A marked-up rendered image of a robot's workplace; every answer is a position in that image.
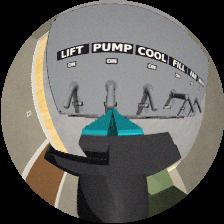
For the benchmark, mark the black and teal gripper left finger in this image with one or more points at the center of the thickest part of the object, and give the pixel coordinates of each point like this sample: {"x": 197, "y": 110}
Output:
{"x": 101, "y": 126}

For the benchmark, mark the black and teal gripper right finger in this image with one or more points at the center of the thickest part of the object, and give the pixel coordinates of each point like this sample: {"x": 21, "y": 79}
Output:
{"x": 124, "y": 127}

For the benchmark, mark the grey switch console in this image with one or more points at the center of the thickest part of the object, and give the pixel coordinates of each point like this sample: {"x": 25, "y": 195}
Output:
{"x": 102, "y": 52}

